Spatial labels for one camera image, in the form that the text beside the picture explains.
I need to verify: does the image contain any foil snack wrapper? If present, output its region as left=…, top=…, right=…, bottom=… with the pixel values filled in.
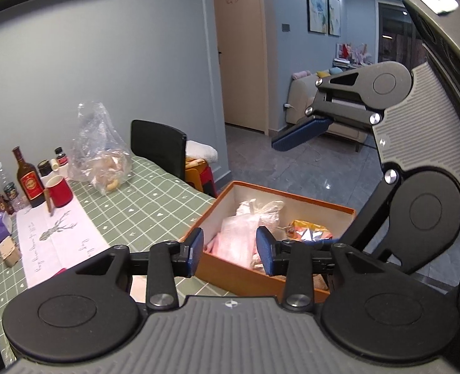
left=286, top=219, right=334, bottom=242

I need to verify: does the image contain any clear plastic bag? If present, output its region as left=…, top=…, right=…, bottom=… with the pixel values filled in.
left=68, top=102, right=132, bottom=195

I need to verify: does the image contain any white printed table runner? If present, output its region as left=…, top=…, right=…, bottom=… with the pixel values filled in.
left=14, top=193, right=112, bottom=289

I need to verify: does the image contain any orange cardboard box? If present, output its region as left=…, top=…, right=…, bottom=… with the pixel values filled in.
left=179, top=180, right=357, bottom=304

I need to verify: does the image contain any brown liquor bottle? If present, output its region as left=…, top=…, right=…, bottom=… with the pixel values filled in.
left=12, top=146, right=46, bottom=208

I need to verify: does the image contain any white seat cushion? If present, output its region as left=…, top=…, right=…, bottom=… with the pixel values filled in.
left=185, top=140, right=219, bottom=164

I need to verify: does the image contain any small wooden box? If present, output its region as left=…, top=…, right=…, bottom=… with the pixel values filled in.
left=0, top=239, right=22, bottom=267

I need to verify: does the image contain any beige sofa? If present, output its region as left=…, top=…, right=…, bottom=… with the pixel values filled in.
left=286, top=74, right=371, bottom=152

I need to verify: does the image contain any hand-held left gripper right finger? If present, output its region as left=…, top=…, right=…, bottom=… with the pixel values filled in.
left=255, top=226, right=394, bottom=312

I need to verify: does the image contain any black chair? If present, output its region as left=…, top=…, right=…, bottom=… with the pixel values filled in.
left=131, top=119, right=188, bottom=182

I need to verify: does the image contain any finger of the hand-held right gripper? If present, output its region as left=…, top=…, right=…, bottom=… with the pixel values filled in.
left=341, top=169, right=410, bottom=275
left=272, top=66, right=384, bottom=152

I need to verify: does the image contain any red stool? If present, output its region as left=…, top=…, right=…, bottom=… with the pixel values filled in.
left=185, top=160, right=219, bottom=199

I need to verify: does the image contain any large framed wall picture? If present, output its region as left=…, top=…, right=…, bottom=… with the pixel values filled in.
left=306, top=0, right=329, bottom=34

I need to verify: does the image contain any small tin can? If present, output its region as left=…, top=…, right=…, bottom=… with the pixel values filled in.
left=3, top=182, right=18, bottom=205

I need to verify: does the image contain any beige door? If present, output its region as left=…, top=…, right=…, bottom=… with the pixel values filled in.
left=211, top=0, right=270, bottom=133

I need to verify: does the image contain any red mug with wooden handle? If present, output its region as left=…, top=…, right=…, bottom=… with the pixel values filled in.
left=44, top=175, right=73, bottom=217

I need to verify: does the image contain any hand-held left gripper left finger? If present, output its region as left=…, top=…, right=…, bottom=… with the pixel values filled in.
left=76, top=228, right=205, bottom=310

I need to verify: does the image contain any narrow framed wall picture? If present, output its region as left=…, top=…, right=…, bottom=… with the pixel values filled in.
left=327, top=0, right=342, bottom=37

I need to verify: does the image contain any white crumpled plastic bag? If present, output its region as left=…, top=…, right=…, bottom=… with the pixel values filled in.
left=236, top=199, right=289, bottom=230

